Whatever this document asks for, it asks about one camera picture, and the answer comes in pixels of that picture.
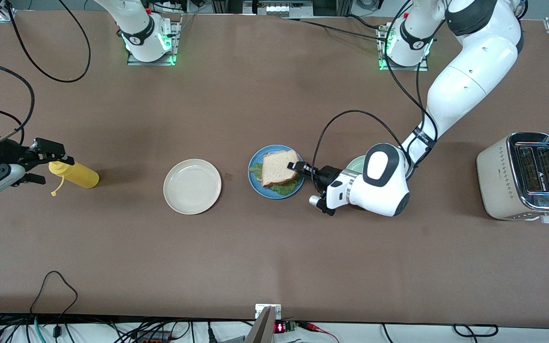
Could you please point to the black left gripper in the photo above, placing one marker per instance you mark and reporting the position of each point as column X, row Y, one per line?
column 328, row 175

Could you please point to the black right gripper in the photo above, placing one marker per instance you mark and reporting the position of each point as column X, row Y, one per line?
column 2, row 153

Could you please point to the white bread slice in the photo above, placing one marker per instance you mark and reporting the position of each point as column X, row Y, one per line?
column 277, row 167

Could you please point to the green lettuce leaf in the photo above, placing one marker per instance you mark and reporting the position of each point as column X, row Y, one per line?
column 284, row 189

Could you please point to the yellow squeeze bottle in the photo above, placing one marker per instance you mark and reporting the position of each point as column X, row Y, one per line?
column 81, row 176

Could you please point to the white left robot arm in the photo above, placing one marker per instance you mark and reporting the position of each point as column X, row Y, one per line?
column 470, row 81

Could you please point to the blue round plate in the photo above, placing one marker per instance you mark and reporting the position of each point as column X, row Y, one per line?
column 269, row 148

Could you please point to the pale green round plate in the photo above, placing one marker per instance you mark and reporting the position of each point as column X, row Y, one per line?
column 356, row 164

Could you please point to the pale beige round plate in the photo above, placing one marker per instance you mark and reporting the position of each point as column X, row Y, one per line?
column 192, row 186

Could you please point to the red clip lead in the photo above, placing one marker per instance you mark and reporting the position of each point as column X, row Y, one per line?
column 315, row 327

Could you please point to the small board with red display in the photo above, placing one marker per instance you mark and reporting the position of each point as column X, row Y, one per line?
column 285, row 327

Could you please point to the white power strip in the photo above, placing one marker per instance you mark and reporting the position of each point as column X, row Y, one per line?
column 279, row 8

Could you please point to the beige chrome toaster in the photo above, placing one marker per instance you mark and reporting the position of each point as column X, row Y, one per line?
column 493, row 176

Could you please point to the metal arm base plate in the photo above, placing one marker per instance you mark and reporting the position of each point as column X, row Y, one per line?
column 136, row 62
column 420, row 67

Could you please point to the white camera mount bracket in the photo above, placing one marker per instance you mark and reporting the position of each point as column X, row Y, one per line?
column 260, row 309

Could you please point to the grey camera post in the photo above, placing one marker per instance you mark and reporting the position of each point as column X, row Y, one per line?
column 262, row 331

